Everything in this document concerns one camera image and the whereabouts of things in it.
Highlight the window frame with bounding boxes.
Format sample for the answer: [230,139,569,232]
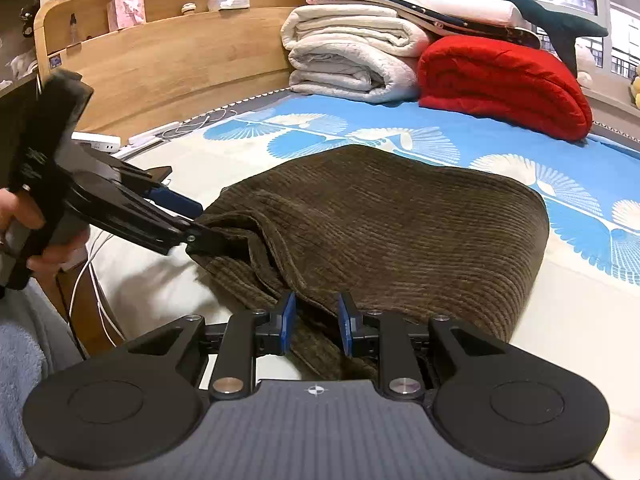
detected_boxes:
[491,0,640,82]

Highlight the white plush toy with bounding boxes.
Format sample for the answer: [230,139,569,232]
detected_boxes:
[575,44,597,89]

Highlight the wooden headboard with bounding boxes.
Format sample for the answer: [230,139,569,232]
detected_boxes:
[35,0,305,140]

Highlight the white cable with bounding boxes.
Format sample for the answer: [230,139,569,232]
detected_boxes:
[67,104,241,348]

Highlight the tissue pack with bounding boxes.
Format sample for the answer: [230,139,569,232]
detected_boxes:
[207,0,250,12]

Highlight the white power strip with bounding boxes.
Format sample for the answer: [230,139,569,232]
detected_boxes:
[72,131,122,154]

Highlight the black cable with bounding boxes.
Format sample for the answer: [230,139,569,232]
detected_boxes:
[52,268,89,361]

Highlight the white folded quilt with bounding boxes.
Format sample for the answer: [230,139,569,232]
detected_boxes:
[281,3,432,104]

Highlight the red folded blanket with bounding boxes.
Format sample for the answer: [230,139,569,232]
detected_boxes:
[416,36,592,142]

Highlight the cream folded blanket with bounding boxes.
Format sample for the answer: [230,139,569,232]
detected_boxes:
[306,0,540,49]

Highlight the blue white patterned bedsheet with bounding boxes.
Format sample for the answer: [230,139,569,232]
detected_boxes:
[89,89,640,480]

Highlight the brown corduroy pants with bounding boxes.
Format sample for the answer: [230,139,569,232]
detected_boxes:
[191,145,549,380]

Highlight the person's left hand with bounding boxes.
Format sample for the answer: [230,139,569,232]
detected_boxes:
[1,188,90,281]

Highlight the yellow plush toy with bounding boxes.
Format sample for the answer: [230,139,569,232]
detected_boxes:
[629,65,640,108]

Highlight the pink box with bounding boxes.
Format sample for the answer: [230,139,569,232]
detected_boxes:
[106,0,146,32]

